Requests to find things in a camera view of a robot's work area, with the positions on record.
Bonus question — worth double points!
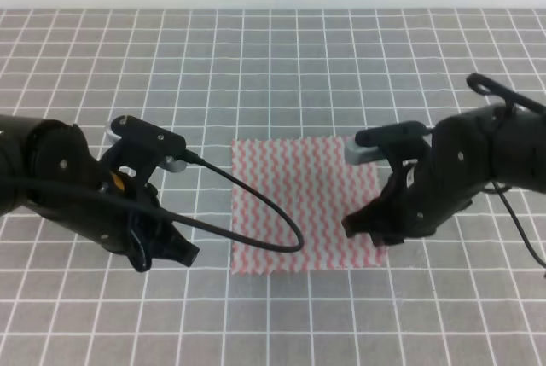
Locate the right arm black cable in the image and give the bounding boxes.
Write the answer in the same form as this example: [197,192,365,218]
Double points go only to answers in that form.
[465,73,546,280]

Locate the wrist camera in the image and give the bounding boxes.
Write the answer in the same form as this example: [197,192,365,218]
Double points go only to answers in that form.
[344,121,433,166]
[105,115,187,173]

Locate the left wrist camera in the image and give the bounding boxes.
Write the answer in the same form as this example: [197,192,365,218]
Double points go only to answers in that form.
[105,115,187,173]

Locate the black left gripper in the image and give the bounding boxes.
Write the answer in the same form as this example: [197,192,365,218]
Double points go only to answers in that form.
[25,120,200,273]

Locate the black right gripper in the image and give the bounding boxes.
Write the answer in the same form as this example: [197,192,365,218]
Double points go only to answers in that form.
[342,116,496,248]

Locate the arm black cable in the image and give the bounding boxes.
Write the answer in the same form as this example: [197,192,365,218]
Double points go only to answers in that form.
[0,150,305,254]
[465,73,546,280]

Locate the pink wavy striped towel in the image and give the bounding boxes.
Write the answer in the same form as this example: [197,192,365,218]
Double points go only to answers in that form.
[230,137,386,275]

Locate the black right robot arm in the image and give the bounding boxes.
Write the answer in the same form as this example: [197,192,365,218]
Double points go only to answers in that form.
[342,105,545,247]

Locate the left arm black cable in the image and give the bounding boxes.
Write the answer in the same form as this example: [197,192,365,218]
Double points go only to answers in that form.
[0,150,305,254]

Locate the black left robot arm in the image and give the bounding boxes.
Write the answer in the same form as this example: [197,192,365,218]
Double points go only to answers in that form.
[1,115,199,272]

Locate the grey checked tablecloth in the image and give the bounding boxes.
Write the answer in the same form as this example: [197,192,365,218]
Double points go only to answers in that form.
[1,9,545,365]

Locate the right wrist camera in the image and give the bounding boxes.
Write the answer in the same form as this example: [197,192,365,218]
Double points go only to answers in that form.
[344,121,433,166]

